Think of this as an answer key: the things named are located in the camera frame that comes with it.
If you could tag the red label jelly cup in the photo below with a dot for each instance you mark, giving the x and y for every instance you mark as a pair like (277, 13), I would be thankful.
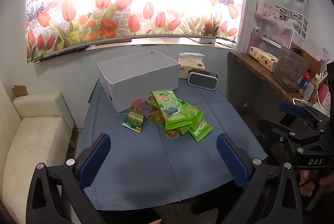
(150, 103)

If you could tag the dark green small snack packet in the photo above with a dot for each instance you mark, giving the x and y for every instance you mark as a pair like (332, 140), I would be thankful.
(133, 122)

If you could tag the grey speaker with white frame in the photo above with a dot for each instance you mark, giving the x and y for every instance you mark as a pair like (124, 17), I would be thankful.
(202, 79)

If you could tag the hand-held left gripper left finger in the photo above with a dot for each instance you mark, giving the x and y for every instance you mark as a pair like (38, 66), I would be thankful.
(94, 158)

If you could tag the brown stone side counter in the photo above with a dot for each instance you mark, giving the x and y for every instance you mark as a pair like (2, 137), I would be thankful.
(250, 63)

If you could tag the tan patterned carton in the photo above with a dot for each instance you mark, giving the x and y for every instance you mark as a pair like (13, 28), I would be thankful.
(262, 56)

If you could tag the person's right hand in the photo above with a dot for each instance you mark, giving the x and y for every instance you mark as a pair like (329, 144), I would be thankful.
(309, 183)

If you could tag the tulip print window blind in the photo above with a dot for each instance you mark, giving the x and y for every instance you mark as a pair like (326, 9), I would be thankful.
(104, 17)

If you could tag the orange jelly cup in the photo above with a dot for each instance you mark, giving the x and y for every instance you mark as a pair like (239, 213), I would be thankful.
(172, 134)
(158, 119)

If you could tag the white drawer organiser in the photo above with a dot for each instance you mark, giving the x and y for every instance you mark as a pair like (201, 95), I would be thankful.
(294, 17)

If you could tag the clear box with pink contents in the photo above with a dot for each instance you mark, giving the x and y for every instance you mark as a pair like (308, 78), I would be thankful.
(276, 36)

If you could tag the cream leather sofa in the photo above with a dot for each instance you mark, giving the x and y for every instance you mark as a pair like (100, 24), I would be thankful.
(34, 135)

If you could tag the pink jelly cup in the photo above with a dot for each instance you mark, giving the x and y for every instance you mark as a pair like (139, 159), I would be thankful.
(137, 105)

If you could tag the clear plastic container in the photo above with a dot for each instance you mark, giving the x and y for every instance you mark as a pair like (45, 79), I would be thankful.
(291, 70)

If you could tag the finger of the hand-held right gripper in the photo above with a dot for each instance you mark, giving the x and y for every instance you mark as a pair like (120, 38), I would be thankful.
(276, 132)
(290, 108)

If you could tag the large light green snack packet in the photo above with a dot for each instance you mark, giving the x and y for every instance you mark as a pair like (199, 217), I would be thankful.
(167, 106)

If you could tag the blue tablecloth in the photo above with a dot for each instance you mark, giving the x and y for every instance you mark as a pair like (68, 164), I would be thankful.
(156, 166)

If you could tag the pink floral box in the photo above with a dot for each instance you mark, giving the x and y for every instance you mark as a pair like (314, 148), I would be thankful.
(268, 12)

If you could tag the white cardboard box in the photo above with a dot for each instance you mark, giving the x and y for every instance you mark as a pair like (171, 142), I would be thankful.
(146, 88)

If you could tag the tissue pack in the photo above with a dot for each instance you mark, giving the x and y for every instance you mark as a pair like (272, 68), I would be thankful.
(191, 67)

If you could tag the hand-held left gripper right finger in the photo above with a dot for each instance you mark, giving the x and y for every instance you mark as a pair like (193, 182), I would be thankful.
(231, 160)

